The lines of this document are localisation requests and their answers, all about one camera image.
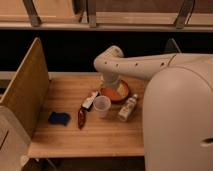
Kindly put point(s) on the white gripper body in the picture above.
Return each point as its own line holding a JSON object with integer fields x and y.
{"x": 110, "y": 80}

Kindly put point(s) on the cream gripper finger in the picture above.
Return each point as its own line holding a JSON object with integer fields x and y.
{"x": 121, "y": 90}

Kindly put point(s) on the small clear bottle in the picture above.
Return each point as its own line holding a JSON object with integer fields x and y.
{"x": 128, "y": 108}

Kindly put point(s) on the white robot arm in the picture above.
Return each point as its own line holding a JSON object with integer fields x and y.
{"x": 177, "y": 106}

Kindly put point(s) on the orange ceramic bowl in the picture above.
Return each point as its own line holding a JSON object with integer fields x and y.
{"x": 113, "y": 94}

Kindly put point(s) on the white plastic cup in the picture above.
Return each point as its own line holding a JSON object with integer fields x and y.
{"x": 102, "y": 105}

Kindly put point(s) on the dark red chip bag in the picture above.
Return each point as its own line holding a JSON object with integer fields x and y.
{"x": 81, "y": 118}

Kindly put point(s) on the blue sponge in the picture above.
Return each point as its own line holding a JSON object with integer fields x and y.
{"x": 59, "y": 118}

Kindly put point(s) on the wooden back shelf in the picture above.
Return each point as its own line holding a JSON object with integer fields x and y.
{"x": 108, "y": 15}

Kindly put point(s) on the wooden side panel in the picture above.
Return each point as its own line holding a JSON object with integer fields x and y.
{"x": 22, "y": 101}

